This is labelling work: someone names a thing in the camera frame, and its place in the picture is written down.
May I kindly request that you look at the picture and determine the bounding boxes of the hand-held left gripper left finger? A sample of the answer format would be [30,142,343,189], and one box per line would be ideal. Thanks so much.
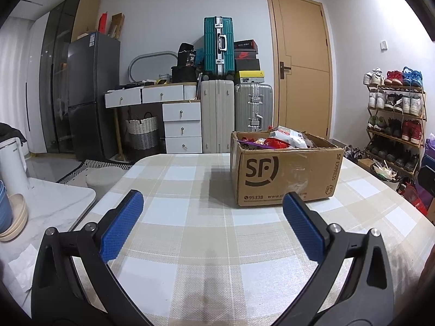
[30,190,155,326]

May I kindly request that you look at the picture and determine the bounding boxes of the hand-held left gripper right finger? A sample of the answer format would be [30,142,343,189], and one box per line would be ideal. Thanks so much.
[272,192,395,326]

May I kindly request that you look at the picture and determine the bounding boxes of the brown cardboard box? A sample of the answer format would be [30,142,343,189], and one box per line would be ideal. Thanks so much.
[230,130,345,208]

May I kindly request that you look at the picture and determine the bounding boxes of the white round stool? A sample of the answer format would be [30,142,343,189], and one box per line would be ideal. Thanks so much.
[85,168,122,194]

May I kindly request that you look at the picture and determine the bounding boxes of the black white patterned rug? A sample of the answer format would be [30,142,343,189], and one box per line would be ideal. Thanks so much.
[56,159,135,184]

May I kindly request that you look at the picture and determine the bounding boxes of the white marble side table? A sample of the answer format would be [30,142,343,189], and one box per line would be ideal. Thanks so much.
[0,177,97,313]

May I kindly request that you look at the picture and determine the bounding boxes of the beige checkered tablecloth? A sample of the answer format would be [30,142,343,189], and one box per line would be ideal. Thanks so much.
[71,153,435,326]

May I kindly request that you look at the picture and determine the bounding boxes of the scattered dark shoes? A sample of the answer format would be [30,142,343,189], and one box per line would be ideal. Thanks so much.
[343,144,366,164]

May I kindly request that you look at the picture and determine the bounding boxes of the white trash bin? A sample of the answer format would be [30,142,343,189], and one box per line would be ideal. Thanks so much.
[370,161,402,191]

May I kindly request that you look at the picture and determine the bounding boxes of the woven laundry basket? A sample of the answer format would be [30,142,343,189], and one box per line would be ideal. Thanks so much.
[125,112,160,152]

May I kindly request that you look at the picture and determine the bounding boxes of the white paper sheet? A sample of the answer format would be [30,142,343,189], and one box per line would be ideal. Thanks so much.
[0,258,35,293]

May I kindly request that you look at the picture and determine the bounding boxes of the white electric kettle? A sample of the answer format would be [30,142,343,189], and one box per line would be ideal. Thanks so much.
[0,138,30,196]

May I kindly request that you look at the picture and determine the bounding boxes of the silver suitcase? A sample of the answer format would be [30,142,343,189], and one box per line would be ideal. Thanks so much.
[234,83,273,133]

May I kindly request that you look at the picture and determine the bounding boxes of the white drawer desk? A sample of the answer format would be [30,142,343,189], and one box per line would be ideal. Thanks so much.
[104,83,203,155]

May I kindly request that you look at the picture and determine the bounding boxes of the grey refrigerator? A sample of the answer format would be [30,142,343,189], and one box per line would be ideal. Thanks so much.
[67,31,121,162]

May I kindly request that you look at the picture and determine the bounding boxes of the shoe rack with shoes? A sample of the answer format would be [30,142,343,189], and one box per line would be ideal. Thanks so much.
[363,67,425,174]

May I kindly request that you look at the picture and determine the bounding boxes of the beige suitcase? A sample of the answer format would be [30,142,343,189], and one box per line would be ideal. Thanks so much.
[200,80,235,154]

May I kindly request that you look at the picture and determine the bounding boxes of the dark cloth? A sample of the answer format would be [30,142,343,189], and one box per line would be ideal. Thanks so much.
[0,122,27,143]

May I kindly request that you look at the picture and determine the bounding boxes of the purple gift bag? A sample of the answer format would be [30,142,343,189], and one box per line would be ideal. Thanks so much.
[423,132,435,167]

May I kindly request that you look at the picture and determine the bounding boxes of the wooden door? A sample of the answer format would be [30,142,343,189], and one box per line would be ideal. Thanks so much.
[266,0,333,140]

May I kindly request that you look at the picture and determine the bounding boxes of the wooden shoe rack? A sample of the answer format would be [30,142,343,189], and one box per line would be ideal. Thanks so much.
[365,83,427,179]

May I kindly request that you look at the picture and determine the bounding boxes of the dark glass cabinet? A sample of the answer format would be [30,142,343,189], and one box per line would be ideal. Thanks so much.
[39,0,84,155]

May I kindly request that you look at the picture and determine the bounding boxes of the black storage bin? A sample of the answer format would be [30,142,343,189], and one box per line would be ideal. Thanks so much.
[171,66,200,84]

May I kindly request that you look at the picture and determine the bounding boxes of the oval framed mirror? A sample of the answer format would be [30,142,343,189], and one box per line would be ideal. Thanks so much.
[128,51,179,85]

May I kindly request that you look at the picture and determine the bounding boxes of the black printed bag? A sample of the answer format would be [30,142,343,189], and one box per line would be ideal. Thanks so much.
[177,42,198,68]

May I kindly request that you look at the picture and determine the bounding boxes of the teal suitcase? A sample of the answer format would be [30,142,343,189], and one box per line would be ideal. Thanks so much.
[203,16,235,77]

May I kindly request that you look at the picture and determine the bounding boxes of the brown paper bag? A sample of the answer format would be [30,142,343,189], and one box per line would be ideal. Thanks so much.
[109,13,125,39]

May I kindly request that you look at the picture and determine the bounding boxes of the tall wooden cabinet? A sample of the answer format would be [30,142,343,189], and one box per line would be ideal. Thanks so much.
[71,0,101,43]

